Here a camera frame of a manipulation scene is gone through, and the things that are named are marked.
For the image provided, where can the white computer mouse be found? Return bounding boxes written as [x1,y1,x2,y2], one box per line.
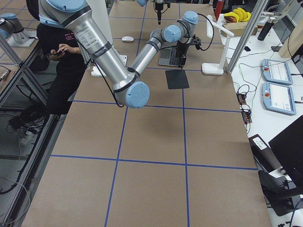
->
[121,36,134,43]

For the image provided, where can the aluminium frame post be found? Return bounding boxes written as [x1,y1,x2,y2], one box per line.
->
[226,0,268,74]

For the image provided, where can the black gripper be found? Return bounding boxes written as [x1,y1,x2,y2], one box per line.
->
[177,41,189,68]
[153,0,170,25]

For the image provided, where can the upper teach pendant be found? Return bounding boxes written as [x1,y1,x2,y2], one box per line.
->
[261,59,293,85]

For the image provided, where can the grey laptop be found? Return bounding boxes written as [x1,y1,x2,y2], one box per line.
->
[158,47,179,67]

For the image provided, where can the person in black shirt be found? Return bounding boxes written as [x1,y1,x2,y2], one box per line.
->
[20,14,89,121]

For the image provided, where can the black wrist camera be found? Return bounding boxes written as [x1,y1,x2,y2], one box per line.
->
[190,35,202,50]

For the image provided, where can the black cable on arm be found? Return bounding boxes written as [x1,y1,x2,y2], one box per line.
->
[160,13,216,52]

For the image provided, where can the teach pendant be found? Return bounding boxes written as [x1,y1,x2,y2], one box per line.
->
[261,59,293,85]
[262,82,296,116]

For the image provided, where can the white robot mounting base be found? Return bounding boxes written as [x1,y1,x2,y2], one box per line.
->
[90,0,128,79]

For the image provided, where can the white desk lamp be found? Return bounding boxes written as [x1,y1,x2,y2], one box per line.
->
[201,15,234,75]

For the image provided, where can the black monitor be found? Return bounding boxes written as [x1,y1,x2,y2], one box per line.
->
[269,116,303,186]

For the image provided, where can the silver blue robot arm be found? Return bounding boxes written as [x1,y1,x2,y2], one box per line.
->
[38,0,198,108]
[0,0,84,47]

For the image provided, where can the lower teach pendant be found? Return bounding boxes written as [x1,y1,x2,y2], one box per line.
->
[262,82,296,116]

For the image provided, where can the yellow bananas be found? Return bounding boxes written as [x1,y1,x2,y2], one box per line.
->
[223,8,251,23]

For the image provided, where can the black mouse pad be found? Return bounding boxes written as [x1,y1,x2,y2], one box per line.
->
[165,70,189,89]

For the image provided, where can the black bottle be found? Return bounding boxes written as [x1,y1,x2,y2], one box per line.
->
[258,17,276,41]

